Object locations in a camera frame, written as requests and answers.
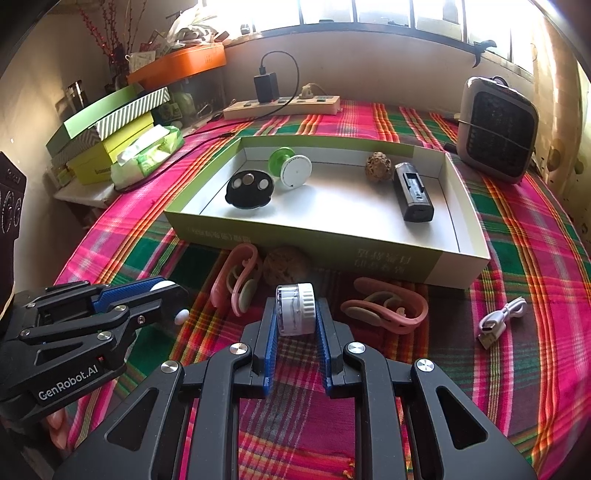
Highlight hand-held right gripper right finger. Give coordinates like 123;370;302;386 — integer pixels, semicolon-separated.
315;298;539;480

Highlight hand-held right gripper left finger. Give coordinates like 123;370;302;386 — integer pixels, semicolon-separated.
51;298;282;480

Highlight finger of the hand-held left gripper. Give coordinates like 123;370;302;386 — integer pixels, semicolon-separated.
9;282;190;370
16;276;177;320

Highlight white ribbed cylinder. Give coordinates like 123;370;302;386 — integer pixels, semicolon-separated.
275;282;317;337

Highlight white mushroom-shaped knob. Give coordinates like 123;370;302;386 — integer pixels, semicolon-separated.
150;279;189;324

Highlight pink ear hook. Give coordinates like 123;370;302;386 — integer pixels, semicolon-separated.
341;277;429;335
210;243;263;318

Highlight brown walnut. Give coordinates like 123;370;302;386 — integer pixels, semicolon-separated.
262;246;309;289
366;152;394;183

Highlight green cardboard box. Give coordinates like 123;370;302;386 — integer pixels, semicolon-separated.
164;135;491;290

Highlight black round disc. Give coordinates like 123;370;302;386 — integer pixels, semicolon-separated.
225;171;276;210

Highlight black rectangular device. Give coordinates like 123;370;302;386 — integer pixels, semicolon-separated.
393;161;435;223

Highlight white USB cable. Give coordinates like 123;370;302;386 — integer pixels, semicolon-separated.
477;296;528;350

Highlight green white spool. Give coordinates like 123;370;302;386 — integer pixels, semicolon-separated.
269;147;313;190

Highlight person's left hand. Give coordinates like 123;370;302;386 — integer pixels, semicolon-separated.
47;408;71;449

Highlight white side table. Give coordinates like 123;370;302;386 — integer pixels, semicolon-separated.
53;180;121;208

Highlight green tissue pack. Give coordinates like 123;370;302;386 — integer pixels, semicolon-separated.
110;124;185;190

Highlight grey chevron box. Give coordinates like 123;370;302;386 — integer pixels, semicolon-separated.
51;127;102;169

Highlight green flat box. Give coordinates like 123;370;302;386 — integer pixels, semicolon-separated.
46;85;148;148

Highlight green white striped box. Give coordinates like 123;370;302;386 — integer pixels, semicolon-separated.
95;88;171;139

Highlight green jar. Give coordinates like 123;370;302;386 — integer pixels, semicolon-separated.
157;92;197;125

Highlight glass jar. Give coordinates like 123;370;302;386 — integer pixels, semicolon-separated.
67;80;89;112

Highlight beige power strip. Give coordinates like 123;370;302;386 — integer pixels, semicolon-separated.
223;93;341;121

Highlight orange box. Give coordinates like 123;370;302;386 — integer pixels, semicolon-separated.
127;44;227;90

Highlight black charger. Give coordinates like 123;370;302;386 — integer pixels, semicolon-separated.
254;71;280;103

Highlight red berry branches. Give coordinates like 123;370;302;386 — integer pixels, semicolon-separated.
76;0;139;75

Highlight white plastic bag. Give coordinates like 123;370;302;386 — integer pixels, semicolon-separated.
166;9;222;47

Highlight grey space heater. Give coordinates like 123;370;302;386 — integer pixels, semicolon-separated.
456;76;540;185

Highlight heart-patterned curtain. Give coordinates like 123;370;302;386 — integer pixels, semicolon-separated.
526;0;591;199

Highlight barred window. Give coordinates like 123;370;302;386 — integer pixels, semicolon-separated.
203;0;536;61

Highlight black window hook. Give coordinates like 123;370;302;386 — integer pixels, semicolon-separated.
468;39;497;65

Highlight black charging cable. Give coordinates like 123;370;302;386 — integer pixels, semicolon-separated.
113;51;300;191

